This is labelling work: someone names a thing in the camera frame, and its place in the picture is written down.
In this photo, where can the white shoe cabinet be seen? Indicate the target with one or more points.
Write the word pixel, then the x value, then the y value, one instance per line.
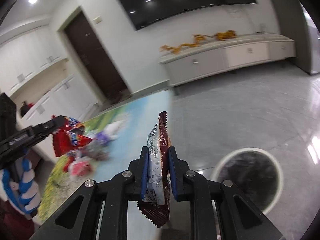
pixel 36 70

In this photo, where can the golden dragon figure left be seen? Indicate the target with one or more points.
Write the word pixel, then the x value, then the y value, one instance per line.
pixel 198 39

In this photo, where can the white grey crumpled bag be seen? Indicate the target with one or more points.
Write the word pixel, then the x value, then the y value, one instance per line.
pixel 110 132

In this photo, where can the brown snack wrapper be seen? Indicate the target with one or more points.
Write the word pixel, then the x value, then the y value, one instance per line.
pixel 155 201

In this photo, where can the pink red crumpled wrapper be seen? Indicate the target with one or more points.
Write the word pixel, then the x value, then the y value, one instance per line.
pixel 77 167

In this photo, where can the dark brown entrance door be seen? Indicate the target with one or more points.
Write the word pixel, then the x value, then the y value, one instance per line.
pixel 96 60

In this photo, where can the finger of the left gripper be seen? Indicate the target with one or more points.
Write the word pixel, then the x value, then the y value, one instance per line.
pixel 41 131

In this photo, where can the black bag on shelf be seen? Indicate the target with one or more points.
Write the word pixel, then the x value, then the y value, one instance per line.
pixel 25 108

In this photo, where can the red snack wrapper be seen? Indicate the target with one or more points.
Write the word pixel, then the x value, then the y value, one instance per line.
pixel 69 136

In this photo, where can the blue white gloved hand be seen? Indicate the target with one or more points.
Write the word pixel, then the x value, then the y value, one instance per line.
pixel 23 195

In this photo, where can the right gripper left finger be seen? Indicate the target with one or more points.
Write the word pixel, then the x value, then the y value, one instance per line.
pixel 144 159

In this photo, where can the golden dragon figure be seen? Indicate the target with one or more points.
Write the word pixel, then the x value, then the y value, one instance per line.
pixel 198 39
pixel 221 36

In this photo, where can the golden dragon figure right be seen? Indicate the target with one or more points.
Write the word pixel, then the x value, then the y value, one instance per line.
pixel 221 36

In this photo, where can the white tv cabinet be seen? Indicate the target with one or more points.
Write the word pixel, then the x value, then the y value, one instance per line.
pixel 217 57

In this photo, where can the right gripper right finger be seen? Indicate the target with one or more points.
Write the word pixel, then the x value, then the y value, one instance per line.
pixel 172 169

